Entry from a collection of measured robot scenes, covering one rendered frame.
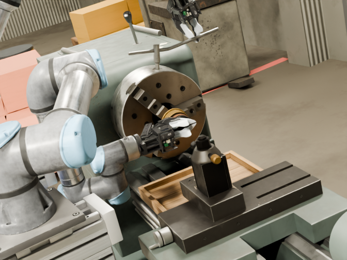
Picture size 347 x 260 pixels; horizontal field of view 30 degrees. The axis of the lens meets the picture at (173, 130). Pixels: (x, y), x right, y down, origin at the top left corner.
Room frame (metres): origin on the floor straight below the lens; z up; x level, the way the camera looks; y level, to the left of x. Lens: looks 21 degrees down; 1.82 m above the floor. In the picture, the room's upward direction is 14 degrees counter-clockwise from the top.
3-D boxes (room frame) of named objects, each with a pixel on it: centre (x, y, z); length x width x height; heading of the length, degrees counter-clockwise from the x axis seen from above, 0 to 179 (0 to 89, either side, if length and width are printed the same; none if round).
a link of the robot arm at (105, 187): (1.84, 0.23, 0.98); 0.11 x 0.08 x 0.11; 85
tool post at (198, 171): (1.57, -0.07, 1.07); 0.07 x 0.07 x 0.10; 18
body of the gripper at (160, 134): (1.87, 0.06, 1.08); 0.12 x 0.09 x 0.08; 107
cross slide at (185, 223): (1.58, -0.13, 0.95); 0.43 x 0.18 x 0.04; 108
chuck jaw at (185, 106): (2.08, -0.08, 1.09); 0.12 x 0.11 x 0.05; 108
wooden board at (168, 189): (1.85, -0.06, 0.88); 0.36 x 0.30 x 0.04; 108
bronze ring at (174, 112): (1.98, -0.01, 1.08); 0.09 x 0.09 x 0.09; 18
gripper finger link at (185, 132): (1.91, -0.04, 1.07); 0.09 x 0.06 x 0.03; 107
